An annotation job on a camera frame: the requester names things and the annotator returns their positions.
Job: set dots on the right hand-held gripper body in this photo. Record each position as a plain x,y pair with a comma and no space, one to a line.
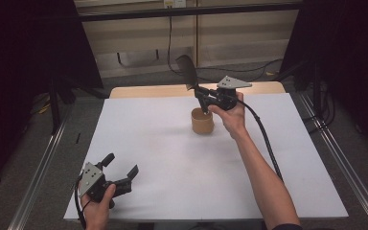
226,97

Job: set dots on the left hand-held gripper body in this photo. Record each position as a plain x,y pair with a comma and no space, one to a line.
91,179

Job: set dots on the tan paper cup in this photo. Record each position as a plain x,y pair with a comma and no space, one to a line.
202,124

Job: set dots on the person's right hand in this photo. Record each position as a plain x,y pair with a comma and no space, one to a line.
234,119

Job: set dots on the person's left hand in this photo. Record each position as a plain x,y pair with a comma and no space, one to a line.
97,214

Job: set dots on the white table sheet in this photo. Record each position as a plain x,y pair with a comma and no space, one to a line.
172,166

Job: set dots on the wooden table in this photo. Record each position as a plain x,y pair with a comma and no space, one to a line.
153,91

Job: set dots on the black metal stand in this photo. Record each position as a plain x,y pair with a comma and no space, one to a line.
55,105

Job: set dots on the black curtain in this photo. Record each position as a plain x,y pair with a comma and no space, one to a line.
28,48
348,48

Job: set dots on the aluminium floor rail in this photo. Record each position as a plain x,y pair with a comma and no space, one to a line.
35,179
348,172

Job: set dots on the white wall power outlet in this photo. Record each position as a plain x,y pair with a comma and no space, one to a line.
174,3

